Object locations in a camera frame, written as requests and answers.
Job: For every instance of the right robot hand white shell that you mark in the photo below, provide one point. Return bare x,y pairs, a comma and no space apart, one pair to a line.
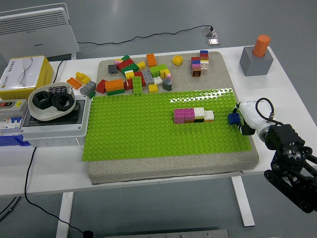
250,112

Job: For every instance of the blue toy brick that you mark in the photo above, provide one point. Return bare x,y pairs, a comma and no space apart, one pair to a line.
233,119

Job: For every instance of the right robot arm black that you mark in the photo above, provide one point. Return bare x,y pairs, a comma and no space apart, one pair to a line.
284,136

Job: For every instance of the white toy brick on orange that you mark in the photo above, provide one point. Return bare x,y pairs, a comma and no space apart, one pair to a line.
209,114

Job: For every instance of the orange flat toy brick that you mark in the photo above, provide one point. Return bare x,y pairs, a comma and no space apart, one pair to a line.
209,119

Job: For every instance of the white toy brick on black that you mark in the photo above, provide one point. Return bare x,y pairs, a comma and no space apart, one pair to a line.
199,112

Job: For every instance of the black and yellow toy brick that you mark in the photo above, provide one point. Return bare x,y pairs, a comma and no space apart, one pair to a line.
199,120

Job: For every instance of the magenta toy brick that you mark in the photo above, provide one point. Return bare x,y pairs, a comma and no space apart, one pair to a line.
189,114
179,116

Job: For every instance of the yellow square toy brick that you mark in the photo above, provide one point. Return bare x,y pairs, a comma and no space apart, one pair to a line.
177,60

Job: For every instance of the yellow toy brick pink side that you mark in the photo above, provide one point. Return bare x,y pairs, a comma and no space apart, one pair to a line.
164,74

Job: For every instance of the small white toy brick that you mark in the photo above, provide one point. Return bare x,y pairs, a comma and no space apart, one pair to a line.
157,80

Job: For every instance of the yellow flat toy brick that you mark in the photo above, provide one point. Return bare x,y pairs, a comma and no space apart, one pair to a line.
153,88

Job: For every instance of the lime green toy brick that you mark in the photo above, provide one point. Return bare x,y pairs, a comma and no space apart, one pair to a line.
158,69

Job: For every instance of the light grey toy brick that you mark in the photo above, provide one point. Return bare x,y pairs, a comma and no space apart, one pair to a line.
148,76

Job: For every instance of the tall orange toy brick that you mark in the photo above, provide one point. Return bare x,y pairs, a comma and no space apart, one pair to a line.
151,60

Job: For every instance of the green studded baseplate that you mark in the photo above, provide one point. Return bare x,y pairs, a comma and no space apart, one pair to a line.
136,129

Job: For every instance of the long green toy brick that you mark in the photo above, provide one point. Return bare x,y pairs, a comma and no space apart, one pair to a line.
137,85

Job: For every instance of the small yellow toy brick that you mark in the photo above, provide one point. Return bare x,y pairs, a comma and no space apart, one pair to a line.
141,65

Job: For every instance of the yellow and white toy brick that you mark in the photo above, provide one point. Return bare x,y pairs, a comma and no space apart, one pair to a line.
129,75

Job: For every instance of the dark green toy brick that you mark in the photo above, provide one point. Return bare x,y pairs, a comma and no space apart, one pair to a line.
130,69

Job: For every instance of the small green toy brick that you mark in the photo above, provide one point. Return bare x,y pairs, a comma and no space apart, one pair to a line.
125,57

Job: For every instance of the pink and yellow toy brick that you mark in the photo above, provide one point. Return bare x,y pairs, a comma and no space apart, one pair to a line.
118,61

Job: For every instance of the dark grey toy brick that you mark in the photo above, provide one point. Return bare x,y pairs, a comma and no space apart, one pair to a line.
112,69

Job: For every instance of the red sloped toy brick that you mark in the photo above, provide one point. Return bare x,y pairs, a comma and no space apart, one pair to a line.
101,86

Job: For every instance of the tiny green toy brick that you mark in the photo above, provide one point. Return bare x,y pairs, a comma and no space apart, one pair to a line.
92,94

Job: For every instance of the grey long toy brick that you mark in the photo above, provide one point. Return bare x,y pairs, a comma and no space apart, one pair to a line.
88,87

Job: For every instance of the yellow sloped toy brick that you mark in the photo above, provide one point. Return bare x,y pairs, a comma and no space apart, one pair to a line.
83,77

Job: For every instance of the orange long toy brick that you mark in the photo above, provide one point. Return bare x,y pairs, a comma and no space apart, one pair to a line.
73,83

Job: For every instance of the grey cube holder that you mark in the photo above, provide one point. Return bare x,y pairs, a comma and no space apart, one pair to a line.
256,65

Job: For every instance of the orange cylinder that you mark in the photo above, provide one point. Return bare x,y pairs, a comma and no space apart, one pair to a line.
261,45

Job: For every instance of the brick stack with white base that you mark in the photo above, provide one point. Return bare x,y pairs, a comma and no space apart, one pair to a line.
204,60

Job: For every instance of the brick stack with brown base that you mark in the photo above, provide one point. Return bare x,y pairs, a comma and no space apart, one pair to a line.
196,68

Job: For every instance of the closed floor socket plate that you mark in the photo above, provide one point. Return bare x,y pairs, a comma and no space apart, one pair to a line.
213,42

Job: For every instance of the dark grey sloped brick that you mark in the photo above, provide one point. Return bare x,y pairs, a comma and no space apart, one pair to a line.
167,84

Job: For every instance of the white table leg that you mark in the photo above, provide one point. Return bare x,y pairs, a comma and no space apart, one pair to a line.
244,200
65,215

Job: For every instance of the floor socket with plug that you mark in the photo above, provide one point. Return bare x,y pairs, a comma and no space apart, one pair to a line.
210,32

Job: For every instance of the grey-brown foam mat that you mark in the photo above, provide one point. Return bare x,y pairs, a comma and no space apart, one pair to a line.
161,171

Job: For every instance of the grey metal plate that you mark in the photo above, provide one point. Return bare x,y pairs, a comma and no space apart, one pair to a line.
168,234

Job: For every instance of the large black hex nut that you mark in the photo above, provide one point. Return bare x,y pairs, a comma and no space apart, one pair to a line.
61,101
42,99

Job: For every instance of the black patterned small part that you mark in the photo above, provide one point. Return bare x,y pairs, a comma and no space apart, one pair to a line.
57,89

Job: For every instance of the black plug on floor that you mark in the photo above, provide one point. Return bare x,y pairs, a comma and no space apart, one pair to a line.
88,234

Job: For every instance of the white bowl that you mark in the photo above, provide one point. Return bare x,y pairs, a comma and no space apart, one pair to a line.
44,114

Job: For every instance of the white panel heater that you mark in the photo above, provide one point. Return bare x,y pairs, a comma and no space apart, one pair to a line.
37,34

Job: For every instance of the yellow white tissue box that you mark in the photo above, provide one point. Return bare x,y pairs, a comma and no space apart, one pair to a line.
22,74

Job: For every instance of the circuit breaker unit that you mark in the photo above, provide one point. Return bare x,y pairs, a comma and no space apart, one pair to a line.
11,116

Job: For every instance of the blue plastic part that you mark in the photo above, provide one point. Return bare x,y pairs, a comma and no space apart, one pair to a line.
12,141

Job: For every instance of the white electrical enclosure box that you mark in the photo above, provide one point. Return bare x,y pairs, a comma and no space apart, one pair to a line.
54,131

